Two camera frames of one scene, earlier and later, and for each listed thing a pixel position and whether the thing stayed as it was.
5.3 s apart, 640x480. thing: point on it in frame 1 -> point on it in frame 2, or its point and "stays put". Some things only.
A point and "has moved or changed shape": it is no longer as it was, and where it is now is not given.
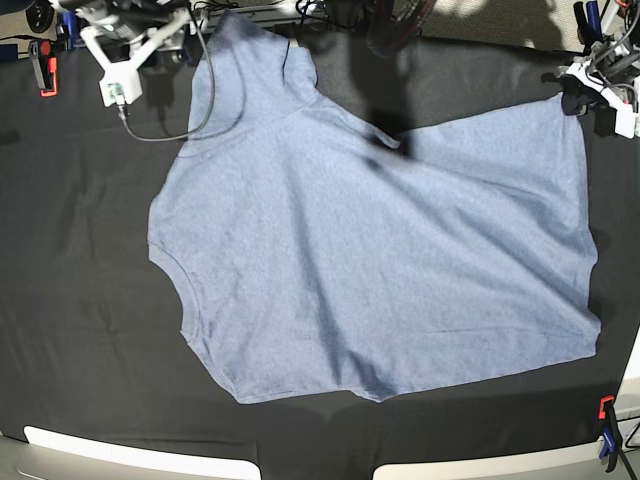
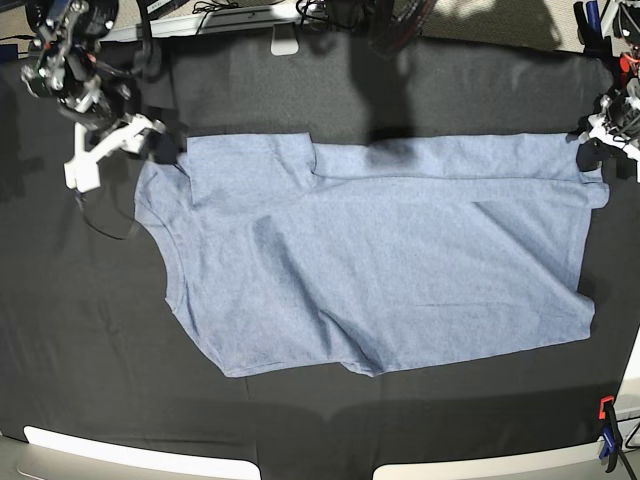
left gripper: x=146 y=33 -> x=97 y=104
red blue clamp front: x=611 y=439 stays put
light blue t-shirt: x=308 y=255 has moved or changed shape
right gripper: x=609 y=75 -> x=621 y=110
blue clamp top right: x=589 y=26 stays put
